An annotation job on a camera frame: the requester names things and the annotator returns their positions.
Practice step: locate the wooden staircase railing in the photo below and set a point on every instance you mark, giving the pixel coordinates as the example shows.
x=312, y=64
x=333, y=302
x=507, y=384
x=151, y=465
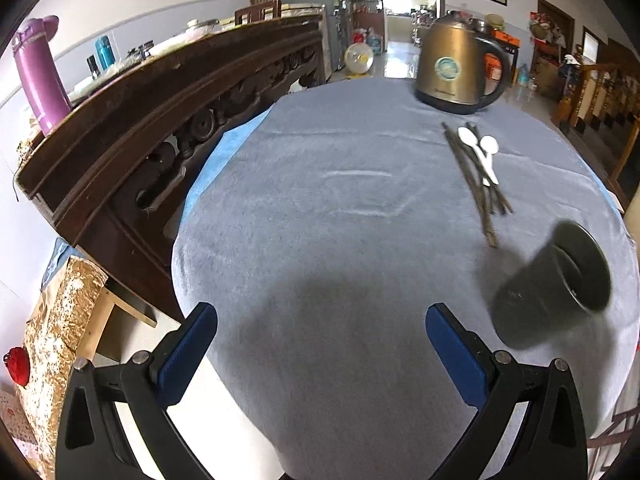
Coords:
x=599, y=114

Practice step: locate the white plastic spoon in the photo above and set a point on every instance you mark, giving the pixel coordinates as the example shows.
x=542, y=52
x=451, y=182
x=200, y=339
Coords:
x=468, y=137
x=490, y=147

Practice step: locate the blue under cloth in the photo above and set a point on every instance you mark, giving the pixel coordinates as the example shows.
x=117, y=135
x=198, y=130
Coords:
x=230, y=143

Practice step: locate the grey table cloth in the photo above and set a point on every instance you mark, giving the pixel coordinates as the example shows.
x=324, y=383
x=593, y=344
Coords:
x=329, y=232

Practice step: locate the carved dark wooden sideboard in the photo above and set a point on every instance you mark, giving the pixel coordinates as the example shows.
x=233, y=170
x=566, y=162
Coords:
x=112, y=176

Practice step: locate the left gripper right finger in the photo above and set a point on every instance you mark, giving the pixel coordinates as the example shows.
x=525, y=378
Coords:
x=551, y=441

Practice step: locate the purple thermos bottle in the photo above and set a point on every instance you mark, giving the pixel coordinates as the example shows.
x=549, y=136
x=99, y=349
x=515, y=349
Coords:
x=39, y=77

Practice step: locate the blue thermos bottle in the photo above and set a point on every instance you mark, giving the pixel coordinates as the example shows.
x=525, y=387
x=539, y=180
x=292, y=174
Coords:
x=105, y=52

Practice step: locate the dark grey utensil cup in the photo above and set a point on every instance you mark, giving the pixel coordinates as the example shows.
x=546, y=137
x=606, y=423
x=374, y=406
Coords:
x=566, y=283

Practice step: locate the white floor fan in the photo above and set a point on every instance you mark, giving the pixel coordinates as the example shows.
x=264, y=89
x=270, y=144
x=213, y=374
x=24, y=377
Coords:
x=358, y=58

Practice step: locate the dark chopstick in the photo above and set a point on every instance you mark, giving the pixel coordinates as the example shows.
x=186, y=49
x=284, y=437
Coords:
x=464, y=163
x=502, y=203
x=492, y=204
x=476, y=168

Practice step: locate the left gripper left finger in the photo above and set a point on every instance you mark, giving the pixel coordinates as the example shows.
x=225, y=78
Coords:
x=92, y=443

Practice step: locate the gold electric kettle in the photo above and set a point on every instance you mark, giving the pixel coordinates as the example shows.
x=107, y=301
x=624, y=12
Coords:
x=451, y=73

